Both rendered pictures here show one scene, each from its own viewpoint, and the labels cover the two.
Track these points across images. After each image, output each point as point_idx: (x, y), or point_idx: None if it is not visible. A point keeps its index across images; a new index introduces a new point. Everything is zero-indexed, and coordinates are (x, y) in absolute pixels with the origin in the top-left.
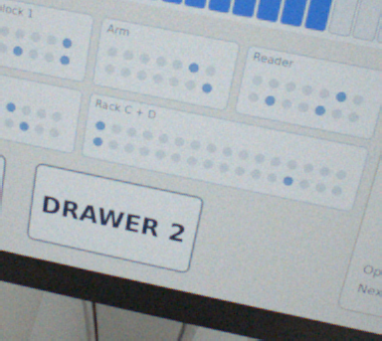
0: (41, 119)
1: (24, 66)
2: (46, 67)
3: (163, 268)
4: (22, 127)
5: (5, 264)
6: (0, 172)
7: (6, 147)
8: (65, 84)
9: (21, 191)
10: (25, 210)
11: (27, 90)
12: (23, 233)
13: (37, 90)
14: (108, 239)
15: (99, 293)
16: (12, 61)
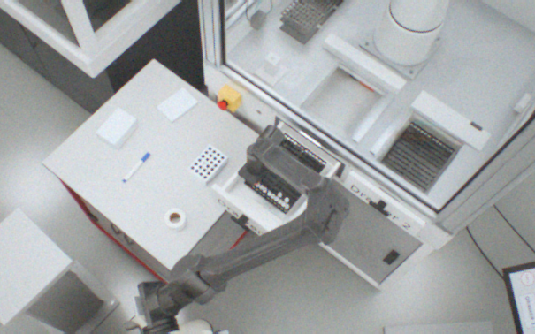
0: None
1: None
2: None
3: None
4: None
5: (520, 331)
6: None
7: None
8: None
9: None
10: (533, 332)
11: None
12: (528, 333)
13: None
14: None
15: None
16: None
